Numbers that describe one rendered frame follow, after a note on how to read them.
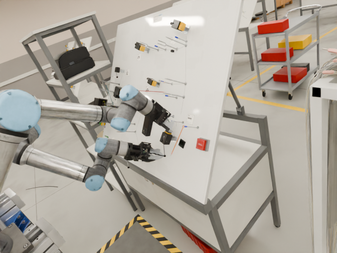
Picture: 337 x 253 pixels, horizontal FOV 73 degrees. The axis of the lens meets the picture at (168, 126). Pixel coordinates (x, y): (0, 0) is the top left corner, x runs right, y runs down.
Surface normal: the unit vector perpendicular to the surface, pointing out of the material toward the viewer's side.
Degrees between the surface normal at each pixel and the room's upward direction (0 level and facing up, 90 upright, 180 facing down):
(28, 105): 85
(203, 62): 55
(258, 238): 0
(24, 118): 85
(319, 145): 90
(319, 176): 90
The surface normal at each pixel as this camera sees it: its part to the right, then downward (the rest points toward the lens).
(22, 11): 0.51, 0.26
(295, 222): -0.31, -0.83
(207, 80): -0.75, -0.06
